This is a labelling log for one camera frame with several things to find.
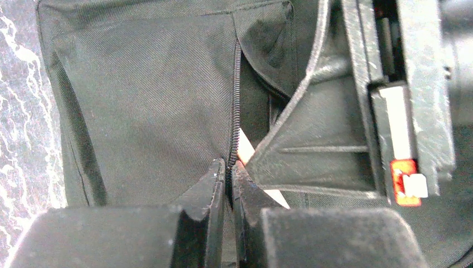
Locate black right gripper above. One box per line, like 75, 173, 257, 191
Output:
244, 1, 472, 207

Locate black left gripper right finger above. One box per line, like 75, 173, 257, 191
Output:
231, 162, 427, 267

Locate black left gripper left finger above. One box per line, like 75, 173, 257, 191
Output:
7, 159, 225, 267

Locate black backpack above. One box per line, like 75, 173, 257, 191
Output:
36, 1, 472, 267

